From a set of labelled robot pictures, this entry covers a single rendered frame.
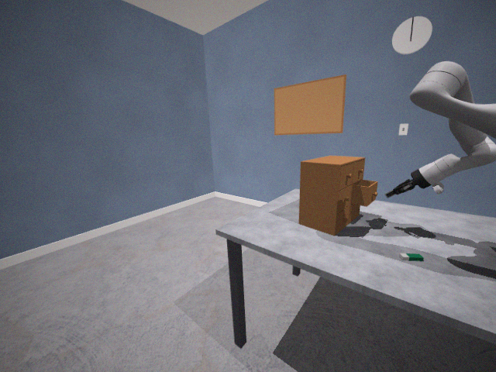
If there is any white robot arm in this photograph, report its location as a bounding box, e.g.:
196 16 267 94
410 61 496 195

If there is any green and white eraser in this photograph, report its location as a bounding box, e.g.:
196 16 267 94
399 253 424 261

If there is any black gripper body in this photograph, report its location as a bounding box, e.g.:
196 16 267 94
403 169 431 189

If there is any brown wooden chest of drawers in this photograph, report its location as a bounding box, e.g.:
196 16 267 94
298 157 363 236

